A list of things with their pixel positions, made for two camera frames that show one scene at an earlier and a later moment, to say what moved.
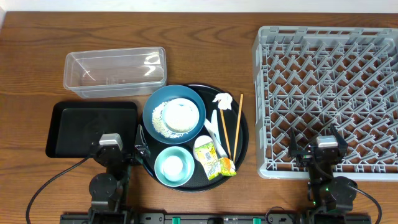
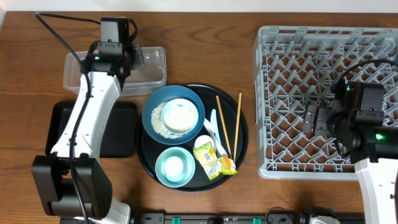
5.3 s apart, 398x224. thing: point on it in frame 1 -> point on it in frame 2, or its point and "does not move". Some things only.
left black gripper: (125, 154) -> (137, 56)
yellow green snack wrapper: (212, 165) does not move
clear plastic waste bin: (115, 72) does not move
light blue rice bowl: (180, 115) does not move
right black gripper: (305, 157) -> (322, 114)
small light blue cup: (172, 168) does not move
